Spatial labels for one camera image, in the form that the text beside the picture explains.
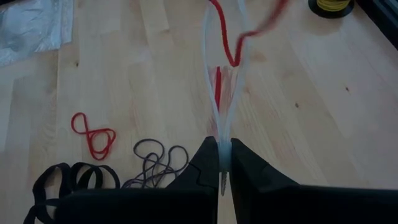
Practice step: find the black spool yellow winding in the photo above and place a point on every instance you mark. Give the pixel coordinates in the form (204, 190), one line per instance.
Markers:
(331, 4)

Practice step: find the red rubber band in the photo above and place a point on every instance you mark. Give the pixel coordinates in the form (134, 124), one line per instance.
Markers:
(218, 87)
(88, 133)
(224, 34)

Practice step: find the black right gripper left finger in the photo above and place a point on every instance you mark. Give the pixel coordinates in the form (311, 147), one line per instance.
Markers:
(140, 207)

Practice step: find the clear plastic bag stack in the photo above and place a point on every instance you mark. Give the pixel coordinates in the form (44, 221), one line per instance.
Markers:
(28, 28)

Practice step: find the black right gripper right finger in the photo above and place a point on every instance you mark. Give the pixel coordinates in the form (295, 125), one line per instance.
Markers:
(311, 207)

